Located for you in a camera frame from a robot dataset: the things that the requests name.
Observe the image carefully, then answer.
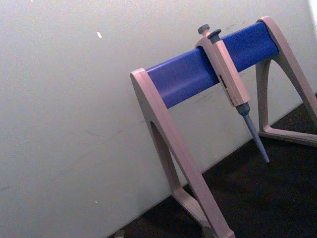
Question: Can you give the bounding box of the pipette stand with blue bar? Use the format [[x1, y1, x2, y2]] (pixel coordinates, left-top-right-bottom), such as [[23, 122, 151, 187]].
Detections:
[[130, 15, 317, 238]]

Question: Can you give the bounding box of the cream pipette with grey tip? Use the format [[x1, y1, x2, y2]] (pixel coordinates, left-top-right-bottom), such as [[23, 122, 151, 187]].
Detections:
[[194, 23, 270, 164]]

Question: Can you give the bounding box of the black table cloth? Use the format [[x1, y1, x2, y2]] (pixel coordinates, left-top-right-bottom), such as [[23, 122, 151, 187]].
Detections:
[[108, 92, 317, 238]]

